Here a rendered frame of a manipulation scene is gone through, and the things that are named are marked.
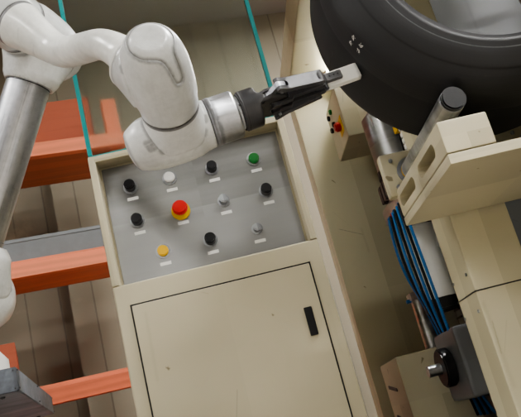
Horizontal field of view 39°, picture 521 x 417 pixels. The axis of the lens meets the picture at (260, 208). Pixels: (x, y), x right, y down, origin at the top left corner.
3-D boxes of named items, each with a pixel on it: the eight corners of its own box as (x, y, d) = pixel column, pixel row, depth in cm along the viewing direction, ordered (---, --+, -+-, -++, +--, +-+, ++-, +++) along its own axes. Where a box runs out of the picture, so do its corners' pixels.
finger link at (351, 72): (320, 76, 135) (321, 74, 134) (355, 64, 136) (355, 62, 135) (327, 89, 134) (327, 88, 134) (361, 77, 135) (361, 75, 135)
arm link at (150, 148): (222, 162, 134) (212, 116, 122) (142, 191, 132) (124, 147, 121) (204, 121, 139) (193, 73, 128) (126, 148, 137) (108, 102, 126)
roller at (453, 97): (421, 161, 157) (421, 181, 156) (400, 160, 157) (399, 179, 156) (467, 86, 124) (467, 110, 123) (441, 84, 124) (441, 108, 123)
